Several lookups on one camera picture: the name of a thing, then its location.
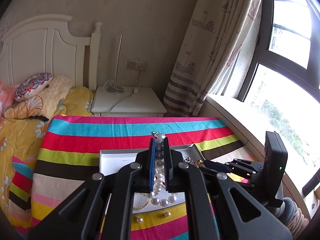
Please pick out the yellow patterned pillow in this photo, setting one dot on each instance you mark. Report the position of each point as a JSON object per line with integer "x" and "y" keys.
{"x": 44, "y": 103}

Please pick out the embroidered round cushion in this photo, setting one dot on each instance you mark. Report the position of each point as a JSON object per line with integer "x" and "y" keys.
{"x": 32, "y": 86}

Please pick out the white bed headboard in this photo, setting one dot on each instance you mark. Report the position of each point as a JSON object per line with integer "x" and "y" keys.
{"x": 44, "y": 44}

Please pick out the gold bangle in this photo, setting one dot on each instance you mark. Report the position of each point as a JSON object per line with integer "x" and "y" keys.
{"x": 140, "y": 202}

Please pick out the white desk lamp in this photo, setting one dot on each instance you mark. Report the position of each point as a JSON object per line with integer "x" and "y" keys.
{"x": 111, "y": 85}

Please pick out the colourful striped cloth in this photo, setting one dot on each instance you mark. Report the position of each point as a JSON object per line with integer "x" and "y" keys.
{"x": 198, "y": 138}

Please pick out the yellow floral bedsheet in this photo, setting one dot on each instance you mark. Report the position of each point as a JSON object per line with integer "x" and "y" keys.
{"x": 38, "y": 172}

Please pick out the white bedside table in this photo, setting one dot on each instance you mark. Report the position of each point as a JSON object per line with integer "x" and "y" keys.
{"x": 130, "y": 102}

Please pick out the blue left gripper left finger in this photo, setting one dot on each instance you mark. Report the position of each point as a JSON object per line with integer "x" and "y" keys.
{"x": 151, "y": 162}

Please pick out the grey cardboard tray box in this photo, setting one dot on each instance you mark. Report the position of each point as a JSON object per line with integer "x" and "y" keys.
{"x": 111, "y": 161}

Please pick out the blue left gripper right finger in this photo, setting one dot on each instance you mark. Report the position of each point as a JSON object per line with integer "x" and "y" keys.
{"x": 168, "y": 166}

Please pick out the window frame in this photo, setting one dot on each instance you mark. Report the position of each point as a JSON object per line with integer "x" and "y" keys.
{"x": 288, "y": 43}

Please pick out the patterned striped curtain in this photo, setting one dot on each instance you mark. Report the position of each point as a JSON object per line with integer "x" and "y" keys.
{"x": 215, "y": 34}

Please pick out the gloved right hand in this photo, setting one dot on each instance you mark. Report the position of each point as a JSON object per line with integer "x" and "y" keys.
{"x": 291, "y": 216}

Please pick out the wall socket plate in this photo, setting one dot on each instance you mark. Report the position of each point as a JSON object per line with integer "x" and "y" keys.
{"x": 136, "y": 65}

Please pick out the pink floral folded quilt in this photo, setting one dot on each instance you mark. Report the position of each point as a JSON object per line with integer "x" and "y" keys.
{"x": 7, "y": 97}

